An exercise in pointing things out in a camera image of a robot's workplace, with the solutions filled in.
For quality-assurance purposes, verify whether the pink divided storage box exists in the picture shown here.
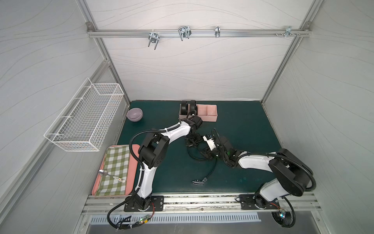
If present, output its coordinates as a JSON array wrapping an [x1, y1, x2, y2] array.
[[197, 104, 218, 122]]

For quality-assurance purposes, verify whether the long black belt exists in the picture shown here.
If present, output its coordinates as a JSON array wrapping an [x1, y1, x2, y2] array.
[[180, 100, 189, 116]]

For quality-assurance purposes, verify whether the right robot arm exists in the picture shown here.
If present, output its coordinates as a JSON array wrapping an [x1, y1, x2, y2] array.
[[202, 129, 317, 209]]

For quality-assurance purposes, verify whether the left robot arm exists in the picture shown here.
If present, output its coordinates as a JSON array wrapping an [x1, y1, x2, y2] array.
[[129, 115, 203, 204]]

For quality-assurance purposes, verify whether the purple bowl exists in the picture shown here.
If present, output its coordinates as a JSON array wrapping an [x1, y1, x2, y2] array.
[[126, 108, 143, 122]]

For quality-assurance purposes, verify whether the green checked cloth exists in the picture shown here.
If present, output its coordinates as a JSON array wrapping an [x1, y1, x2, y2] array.
[[94, 145, 132, 197]]

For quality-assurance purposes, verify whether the pink tray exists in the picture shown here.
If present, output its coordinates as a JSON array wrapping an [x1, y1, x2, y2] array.
[[92, 144, 141, 197]]

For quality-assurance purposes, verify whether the metal spoon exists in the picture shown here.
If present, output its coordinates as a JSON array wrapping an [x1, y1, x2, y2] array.
[[98, 169, 126, 183]]

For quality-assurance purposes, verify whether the white vent strip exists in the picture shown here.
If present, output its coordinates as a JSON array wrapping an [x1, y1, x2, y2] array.
[[90, 212, 261, 225]]

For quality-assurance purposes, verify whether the metal hook clamp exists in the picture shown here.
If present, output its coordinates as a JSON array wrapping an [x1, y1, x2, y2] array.
[[148, 31, 160, 50], [215, 26, 221, 38], [178, 26, 191, 41], [275, 26, 301, 38]]

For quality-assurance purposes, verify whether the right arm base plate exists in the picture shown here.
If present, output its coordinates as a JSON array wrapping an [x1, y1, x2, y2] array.
[[235, 194, 280, 210]]

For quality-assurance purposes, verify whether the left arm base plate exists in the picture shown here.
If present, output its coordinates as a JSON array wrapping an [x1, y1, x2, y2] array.
[[124, 195, 164, 212]]

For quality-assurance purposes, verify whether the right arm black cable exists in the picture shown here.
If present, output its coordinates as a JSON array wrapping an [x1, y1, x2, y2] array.
[[271, 195, 296, 229]]

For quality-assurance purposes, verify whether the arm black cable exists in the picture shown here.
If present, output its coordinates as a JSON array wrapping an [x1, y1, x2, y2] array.
[[106, 197, 155, 231], [271, 195, 296, 229]]

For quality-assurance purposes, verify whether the front aluminium frame rail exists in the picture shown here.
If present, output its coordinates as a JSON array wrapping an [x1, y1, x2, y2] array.
[[81, 191, 322, 215]]

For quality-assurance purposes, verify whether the white wire basket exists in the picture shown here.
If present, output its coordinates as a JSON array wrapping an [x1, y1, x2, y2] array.
[[44, 78, 124, 152]]

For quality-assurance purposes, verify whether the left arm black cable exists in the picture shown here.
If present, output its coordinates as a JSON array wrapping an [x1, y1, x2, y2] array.
[[106, 197, 155, 231]]

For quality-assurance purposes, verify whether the horizontal aluminium rail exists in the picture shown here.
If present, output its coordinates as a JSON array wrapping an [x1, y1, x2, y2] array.
[[88, 28, 312, 38]]

